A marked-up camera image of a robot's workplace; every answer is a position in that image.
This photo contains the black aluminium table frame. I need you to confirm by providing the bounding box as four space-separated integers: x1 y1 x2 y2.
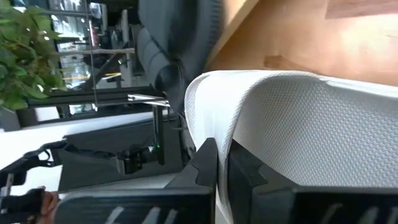
27 86 170 108

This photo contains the grey slide sandal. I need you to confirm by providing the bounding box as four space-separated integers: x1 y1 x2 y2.
184 70 398 224

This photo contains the black slide sandal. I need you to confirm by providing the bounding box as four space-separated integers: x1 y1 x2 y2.
136 0 224 113

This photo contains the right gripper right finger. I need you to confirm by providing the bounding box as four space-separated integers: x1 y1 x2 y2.
227 139 398 224

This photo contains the large green potted plant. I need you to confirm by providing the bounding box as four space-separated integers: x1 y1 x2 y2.
0 0 68 111

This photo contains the person's hand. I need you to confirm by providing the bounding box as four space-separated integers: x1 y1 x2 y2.
29 185 60 224

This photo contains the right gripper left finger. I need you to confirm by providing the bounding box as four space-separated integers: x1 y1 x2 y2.
54 138 218 224

